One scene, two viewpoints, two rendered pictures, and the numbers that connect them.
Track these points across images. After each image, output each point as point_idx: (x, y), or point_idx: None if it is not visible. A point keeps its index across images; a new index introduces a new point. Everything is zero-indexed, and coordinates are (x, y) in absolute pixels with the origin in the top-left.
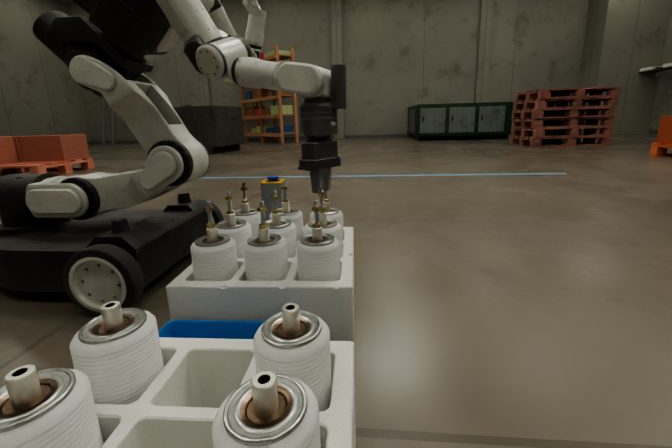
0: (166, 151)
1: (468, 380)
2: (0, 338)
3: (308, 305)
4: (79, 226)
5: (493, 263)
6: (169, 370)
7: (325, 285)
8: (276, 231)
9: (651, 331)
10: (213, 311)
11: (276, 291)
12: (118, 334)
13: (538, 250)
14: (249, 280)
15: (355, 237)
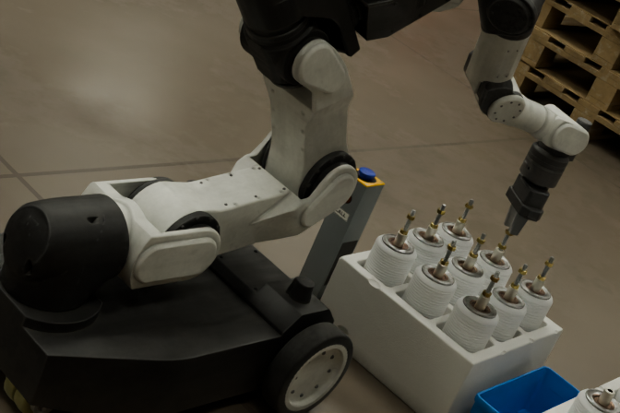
0: (350, 173)
1: (587, 380)
2: None
3: (536, 351)
4: (124, 283)
5: (476, 242)
6: None
7: (550, 332)
8: (483, 279)
9: (616, 309)
10: (486, 376)
11: (528, 346)
12: (617, 406)
13: (483, 213)
14: (499, 339)
15: None
